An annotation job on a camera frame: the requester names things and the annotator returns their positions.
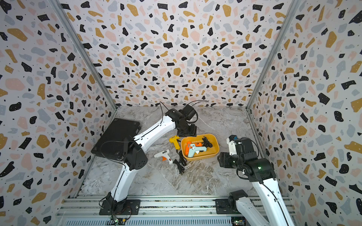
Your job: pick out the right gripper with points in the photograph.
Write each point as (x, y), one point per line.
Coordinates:
(223, 159)

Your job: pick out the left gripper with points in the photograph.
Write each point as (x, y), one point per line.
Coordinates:
(193, 134)

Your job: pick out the yellow glue gun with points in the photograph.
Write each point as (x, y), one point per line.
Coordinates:
(175, 141)

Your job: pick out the mint green glue gun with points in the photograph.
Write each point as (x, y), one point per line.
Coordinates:
(193, 149)

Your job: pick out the orange glue gun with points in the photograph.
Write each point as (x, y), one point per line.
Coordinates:
(205, 143)

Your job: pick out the yellow storage box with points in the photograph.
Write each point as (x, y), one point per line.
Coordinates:
(209, 153)

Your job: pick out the white glue gun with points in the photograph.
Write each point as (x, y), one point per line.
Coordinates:
(165, 157)

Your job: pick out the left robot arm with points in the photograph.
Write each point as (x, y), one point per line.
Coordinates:
(131, 151)

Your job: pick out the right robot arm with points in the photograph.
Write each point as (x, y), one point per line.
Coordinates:
(259, 171)

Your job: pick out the black flat case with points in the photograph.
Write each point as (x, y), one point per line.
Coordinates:
(116, 139)

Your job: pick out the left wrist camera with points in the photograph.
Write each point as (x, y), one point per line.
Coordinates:
(189, 112)

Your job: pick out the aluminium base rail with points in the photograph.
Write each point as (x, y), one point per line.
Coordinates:
(179, 211)

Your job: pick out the right corner aluminium post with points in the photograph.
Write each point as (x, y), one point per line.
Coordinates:
(289, 16)

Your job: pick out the corner aluminium post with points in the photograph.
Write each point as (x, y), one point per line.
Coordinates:
(56, 6)
(289, 16)

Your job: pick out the left corner aluminium post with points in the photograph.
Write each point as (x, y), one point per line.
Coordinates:
(56, 6)

